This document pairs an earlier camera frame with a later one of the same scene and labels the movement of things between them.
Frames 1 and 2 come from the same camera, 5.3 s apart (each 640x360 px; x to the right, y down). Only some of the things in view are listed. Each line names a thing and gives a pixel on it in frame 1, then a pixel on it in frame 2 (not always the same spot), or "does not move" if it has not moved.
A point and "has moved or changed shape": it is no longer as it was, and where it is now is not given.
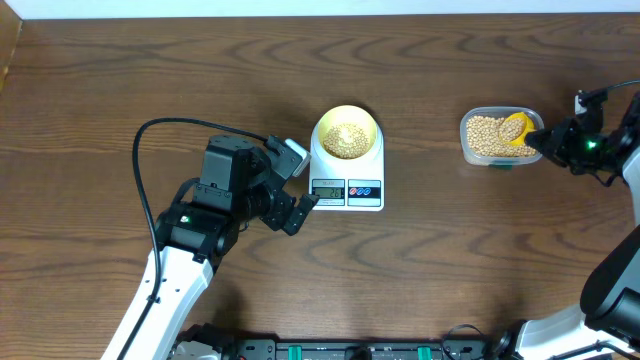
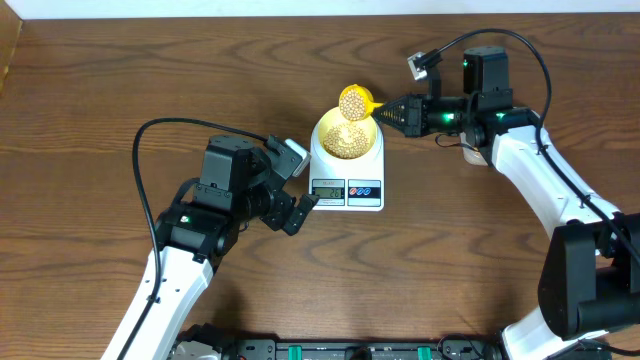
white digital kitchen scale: (353, 185) does not move
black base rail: (255, 349) does not move
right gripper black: (558, 146) → (414, 115)
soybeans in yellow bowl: (346, 141) does not move
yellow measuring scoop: (528, 127) has moved or changed shape
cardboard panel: (10, 26) does not move
